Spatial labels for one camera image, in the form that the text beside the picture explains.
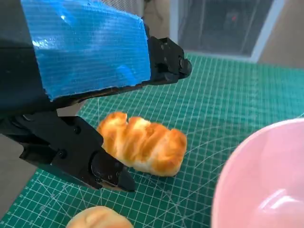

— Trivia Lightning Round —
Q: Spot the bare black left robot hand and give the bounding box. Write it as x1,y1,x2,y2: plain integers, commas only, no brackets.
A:
0,0,192,192

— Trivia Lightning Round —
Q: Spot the green cutting mat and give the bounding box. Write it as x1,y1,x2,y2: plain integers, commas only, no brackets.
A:
0,53,304,228

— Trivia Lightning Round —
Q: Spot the narrow white mesh cabinet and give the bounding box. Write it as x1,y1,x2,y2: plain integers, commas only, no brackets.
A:
169,0,285,63

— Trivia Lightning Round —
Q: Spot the braided toy bread loaf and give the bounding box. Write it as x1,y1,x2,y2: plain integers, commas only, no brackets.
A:
96,112,188,178

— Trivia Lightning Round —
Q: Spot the round toy bread bun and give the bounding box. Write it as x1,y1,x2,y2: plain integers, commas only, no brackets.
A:
65,206,135,228

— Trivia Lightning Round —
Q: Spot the wide white mesh cabinet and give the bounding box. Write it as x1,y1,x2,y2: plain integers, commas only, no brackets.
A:
89,0,146,21

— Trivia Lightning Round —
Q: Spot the pink bowl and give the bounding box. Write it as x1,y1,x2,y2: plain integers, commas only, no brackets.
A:
210,118,304,228

